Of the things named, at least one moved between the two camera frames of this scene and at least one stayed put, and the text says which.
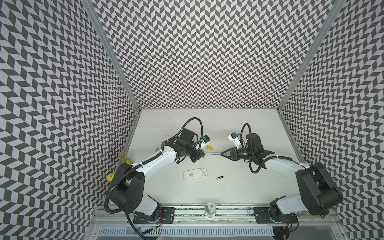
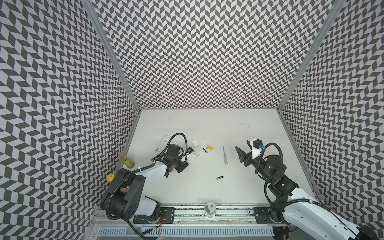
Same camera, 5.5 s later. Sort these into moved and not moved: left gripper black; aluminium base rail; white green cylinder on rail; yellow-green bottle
Moved: left gripper black
Not moved: aluminium base rail; yellow-green bottle; white green cylinder on rail
